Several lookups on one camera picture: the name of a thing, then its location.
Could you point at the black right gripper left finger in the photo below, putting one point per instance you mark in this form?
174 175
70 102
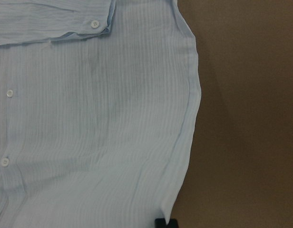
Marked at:
160 223

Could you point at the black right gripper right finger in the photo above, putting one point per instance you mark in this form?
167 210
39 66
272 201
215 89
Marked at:
173 223

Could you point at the light blue button-up shirt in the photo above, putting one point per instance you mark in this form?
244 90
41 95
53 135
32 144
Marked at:
98 102

